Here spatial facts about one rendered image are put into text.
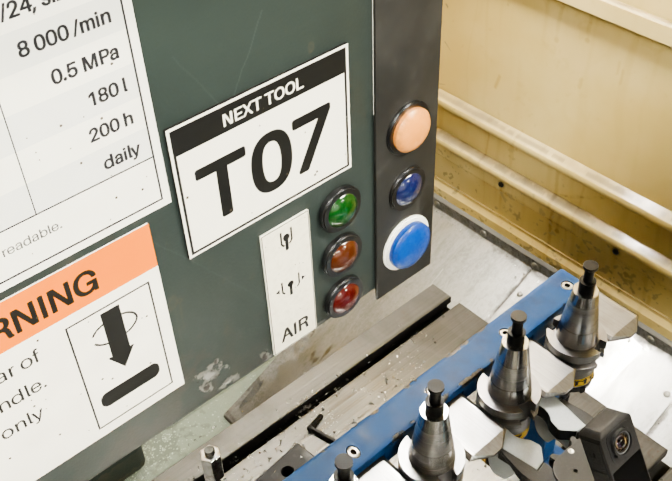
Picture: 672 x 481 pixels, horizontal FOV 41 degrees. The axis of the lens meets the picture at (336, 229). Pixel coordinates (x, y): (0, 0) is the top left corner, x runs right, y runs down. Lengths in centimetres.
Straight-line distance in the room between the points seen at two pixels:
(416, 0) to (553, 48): 95
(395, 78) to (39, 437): 23
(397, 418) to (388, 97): 51
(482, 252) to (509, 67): 37
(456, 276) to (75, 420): 125
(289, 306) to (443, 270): 118
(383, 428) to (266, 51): 57
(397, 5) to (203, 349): 19
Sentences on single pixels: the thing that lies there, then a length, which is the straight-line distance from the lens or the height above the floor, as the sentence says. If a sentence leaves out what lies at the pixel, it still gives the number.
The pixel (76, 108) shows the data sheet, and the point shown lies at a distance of 34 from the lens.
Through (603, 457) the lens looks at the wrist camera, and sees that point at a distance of 85.
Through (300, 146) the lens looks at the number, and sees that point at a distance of 42.
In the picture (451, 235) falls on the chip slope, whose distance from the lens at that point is 168.
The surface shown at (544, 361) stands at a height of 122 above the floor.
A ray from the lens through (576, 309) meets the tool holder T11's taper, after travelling 95.
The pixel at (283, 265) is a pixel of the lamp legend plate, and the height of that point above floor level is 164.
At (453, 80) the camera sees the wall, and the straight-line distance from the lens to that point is 155.
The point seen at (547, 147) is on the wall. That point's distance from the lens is 146.
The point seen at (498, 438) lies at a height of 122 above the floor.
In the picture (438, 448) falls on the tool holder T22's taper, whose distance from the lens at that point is 85.
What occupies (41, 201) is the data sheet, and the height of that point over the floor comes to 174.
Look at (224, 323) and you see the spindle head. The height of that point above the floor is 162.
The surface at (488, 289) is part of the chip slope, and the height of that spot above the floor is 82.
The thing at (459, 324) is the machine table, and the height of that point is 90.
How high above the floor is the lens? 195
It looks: 41 degrees down
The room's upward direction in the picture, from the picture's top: 3 degrees counter-clockwise
